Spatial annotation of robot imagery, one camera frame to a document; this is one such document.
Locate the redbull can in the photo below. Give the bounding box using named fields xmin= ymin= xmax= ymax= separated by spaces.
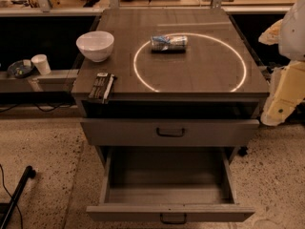
xmin=151 ymin=35 xmax=188 ymax=52

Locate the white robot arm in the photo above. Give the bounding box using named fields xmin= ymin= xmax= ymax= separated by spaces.
xmin=258 ymin=0 xmax=305 ymax=126

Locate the open lower drawer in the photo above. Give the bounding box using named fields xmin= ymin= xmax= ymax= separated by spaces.
xmin=87 ymin=147 xmax=254 ymax=224

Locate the closed upper drawer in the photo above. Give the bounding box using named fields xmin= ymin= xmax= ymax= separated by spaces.
xmin=81 ymin=118 xmax=259 ymax=147

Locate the white bowl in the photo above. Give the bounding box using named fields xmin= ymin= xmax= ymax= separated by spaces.
xmin=76 ymin=31 xmax=114 ymax=62

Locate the white paper cup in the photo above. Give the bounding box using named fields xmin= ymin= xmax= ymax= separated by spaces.
xmin=31 ymin=54 xmax=51 ymax=75

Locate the dark round dish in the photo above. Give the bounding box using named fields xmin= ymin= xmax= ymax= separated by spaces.
xmin=7 ymin=59 xmax=34 ymax=79

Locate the black pole on floor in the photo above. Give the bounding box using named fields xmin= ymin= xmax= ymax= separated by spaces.
xmin=0 ymin=166 xmax=36 ymax=229

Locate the black cable on floor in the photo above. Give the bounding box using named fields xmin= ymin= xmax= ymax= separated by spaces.
xmin=0 ymin=164 xmax=24 ymax=229

